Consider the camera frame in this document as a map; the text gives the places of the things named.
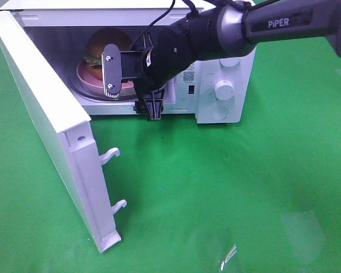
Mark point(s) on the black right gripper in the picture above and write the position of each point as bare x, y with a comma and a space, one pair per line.
148, 65

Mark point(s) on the round white door-release button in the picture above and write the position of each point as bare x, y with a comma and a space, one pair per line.
219, 113

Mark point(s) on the white microwave knob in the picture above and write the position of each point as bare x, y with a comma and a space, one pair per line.
224, 90
230, 62

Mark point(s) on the pink round plate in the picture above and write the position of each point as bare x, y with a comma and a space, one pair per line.
95, 86

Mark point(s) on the white microwave door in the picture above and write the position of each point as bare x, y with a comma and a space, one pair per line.
64, 127

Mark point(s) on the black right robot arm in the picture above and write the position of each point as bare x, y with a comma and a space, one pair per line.
229, 29

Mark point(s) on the white microwave oven body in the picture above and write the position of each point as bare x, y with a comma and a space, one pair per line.
44, 43

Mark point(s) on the green table cloth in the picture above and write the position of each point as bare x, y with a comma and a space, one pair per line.
261, 195

